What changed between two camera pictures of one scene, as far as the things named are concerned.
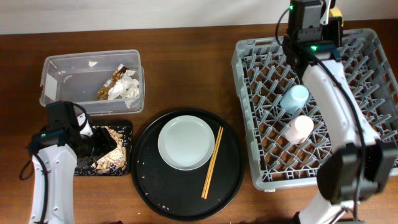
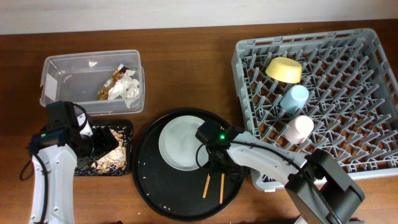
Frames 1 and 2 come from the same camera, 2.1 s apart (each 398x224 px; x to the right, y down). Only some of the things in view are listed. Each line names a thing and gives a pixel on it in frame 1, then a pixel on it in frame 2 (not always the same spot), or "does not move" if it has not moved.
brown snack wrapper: [103, 93] does not move
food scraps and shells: [115, 161] does not move
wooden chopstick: [212, 171] → [221, 188]
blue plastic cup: [295, 99] does not move
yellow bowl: [334, 12] → [285, 70]
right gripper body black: [330, 32] → [227, 168]
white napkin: [125, 88] does not move
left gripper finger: [110, 144] does not move
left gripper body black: [87, 150] does not move
